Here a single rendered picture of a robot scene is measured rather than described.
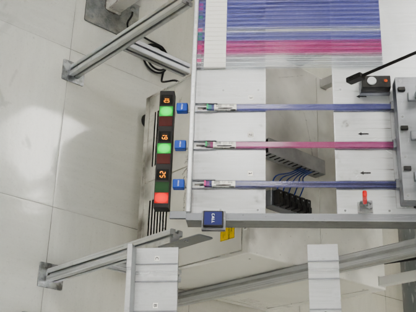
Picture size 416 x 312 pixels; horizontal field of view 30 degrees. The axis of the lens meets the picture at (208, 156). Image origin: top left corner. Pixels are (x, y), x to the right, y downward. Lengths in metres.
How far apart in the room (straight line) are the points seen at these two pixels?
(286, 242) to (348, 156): 0.44
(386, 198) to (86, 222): 1.10
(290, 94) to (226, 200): 0.69
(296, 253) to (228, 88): 0.58
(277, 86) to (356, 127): 0.53
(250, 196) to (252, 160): 0.10
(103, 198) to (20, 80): 0.49
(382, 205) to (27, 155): 1.20
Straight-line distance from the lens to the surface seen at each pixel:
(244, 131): 2.04
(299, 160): 2.41
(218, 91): 2.09
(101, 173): 2.73
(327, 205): 2.53
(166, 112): 2.09
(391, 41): 2.19
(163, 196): 1.99
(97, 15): 2.96
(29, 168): 2.58
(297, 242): 2.38
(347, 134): 2.04
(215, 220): 1.90
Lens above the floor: 2.16
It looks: 44 degrees down
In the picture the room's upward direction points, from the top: 68 degrees clockwise
